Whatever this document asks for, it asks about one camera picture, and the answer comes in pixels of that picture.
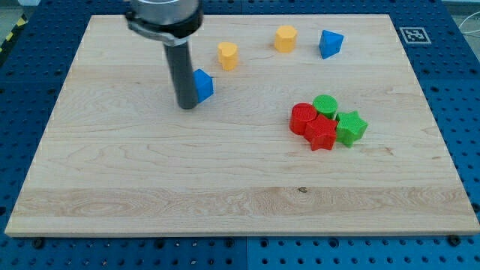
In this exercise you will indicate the dark grey pointer rod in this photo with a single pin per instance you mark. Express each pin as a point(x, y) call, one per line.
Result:
point(182, 74)

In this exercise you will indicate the yellow hexagon block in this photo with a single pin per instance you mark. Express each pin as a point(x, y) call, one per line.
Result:
point(285, 39)

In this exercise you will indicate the red cylinder block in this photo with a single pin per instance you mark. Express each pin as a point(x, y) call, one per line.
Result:
point(301, 114)

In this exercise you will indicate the white fiducial marker tag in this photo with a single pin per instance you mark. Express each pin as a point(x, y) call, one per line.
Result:
point(415, 35)

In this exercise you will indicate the yellow black hazard tape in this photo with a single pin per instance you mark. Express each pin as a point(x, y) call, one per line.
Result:
point(14, 34)

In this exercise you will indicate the light wooden board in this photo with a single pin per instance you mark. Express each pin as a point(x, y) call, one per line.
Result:
point(119, 158)

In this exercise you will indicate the green star block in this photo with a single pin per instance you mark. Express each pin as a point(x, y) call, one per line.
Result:
point(350, 127)

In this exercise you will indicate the red star block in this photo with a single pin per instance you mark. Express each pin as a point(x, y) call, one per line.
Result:
point(321, 133)

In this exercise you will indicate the green cylinder block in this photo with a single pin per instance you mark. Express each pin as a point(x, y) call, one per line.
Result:
point(325, 105)

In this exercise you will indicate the blue cube block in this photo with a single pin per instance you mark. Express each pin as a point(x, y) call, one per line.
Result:
point(204, 85)

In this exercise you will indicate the yellow heart block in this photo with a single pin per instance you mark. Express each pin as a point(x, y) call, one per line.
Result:
point(228, 55)

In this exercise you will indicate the blue triangle block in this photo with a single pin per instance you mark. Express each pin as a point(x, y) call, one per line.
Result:
point(330, 43)

